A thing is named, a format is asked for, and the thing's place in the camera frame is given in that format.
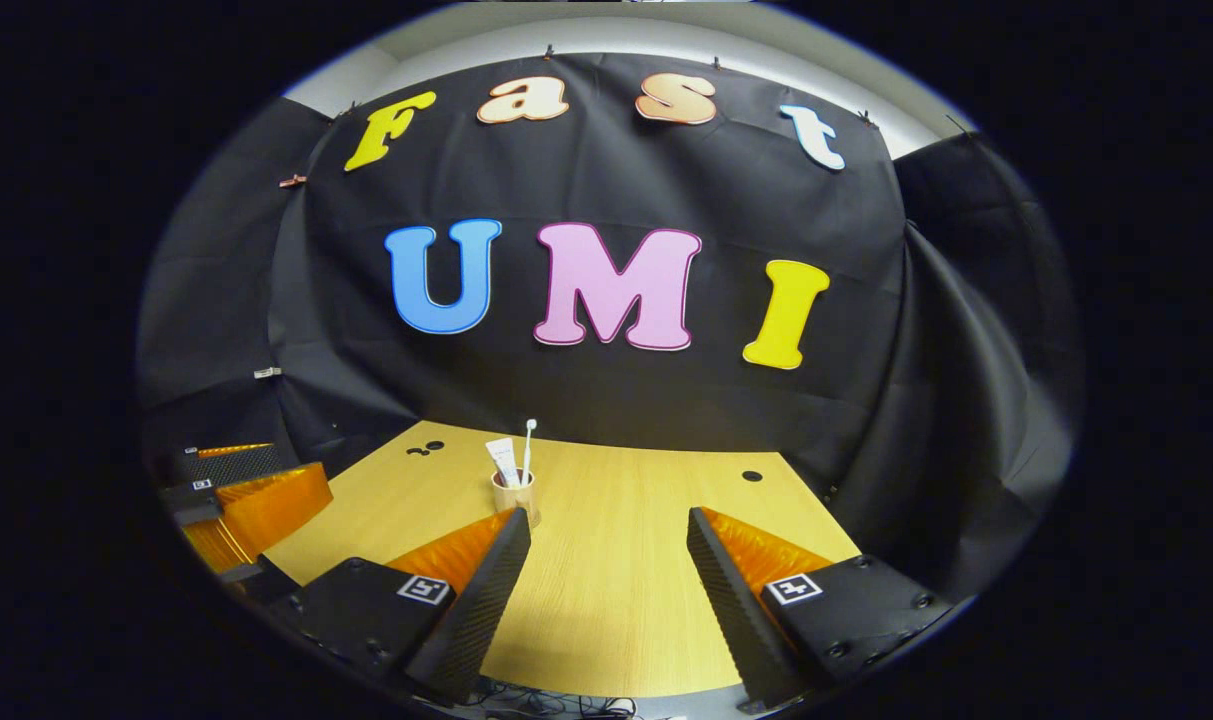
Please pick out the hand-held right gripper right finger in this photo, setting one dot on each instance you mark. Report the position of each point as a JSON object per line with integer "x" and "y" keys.
{"x": 726, "y": 600}

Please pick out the pale blue toothbrush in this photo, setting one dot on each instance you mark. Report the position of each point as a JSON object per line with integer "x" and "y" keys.
{"x": 529, "y": 450}

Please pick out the wooden desktop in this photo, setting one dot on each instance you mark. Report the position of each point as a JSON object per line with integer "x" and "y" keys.
{"x": 616, "y": 560}

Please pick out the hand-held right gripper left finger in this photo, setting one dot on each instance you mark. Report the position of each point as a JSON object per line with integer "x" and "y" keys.
{"x": 491, "y": 600}

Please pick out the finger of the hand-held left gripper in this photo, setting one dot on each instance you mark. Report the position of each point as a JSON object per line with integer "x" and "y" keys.
{"x": 266, "y": 500}
{"x": 236, "y": 465}

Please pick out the copper cloth clip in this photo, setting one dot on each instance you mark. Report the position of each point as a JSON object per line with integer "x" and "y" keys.
{"x": 292, "y": 181}

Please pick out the white toothpaste tube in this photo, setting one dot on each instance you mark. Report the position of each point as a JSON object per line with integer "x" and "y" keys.
{"x": 504, "y": 458}

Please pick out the black backdrop cloth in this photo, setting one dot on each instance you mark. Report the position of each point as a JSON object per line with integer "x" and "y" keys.
{"x": 586, "y": 400}

